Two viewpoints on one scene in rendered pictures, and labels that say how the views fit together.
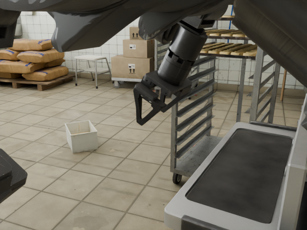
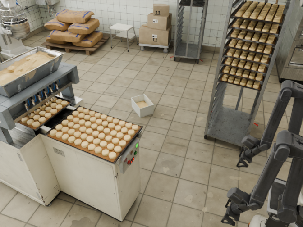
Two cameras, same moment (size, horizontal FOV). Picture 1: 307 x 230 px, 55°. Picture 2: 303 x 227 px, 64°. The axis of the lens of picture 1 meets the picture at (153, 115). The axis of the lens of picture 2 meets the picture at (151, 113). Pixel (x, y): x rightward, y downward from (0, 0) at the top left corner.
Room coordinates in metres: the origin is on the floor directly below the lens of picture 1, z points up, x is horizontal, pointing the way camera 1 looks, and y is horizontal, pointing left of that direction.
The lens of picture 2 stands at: (-0.46, 0.66, 2.13)
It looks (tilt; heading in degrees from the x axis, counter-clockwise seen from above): 38 degrees down; 356
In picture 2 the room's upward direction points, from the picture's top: straight up
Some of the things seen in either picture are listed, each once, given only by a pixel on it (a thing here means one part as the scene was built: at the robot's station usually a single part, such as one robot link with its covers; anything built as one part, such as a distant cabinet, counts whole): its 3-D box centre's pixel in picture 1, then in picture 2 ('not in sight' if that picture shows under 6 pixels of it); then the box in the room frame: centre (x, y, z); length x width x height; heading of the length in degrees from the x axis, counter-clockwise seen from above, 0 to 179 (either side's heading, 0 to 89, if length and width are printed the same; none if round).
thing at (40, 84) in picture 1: (32, 79); (76, 43); (4.76, 1.98, 0.06); 1.20 x 0.80 x 0.11; 71
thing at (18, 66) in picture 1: (20, 65); (68, 34); (4.56, 2.06, 0.32); 0.72 x 0.42 x 0.17; 73
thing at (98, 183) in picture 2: not in sight; (95, 166); (0.95, 1.06, 0.45); 0.70 x 0.34 x 0.90; 60
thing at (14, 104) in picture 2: not in sight; (34, 98); (1.20, 1.50, 1.01); 0.72 x 0.33 x 0.34; 150
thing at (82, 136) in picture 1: (81, 135); (142, 105); (2.34, 0.62, 0.08); 0.30 x 0.22 x 0.16; 24
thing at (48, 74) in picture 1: (47, 72); (88, 38); (4.67, 1.69, 0.19); 0.72 x 0.42 x 0.15; 163
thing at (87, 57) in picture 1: (94, 70); (124, 36); (4.65, 0.94, 0.23); 0.45 x 0.45 x 0.46; 61
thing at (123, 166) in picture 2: not in sight; (129, 155); (0.77, 0.74, 0.77); 0.24 x 0.04 x 0.14; 150
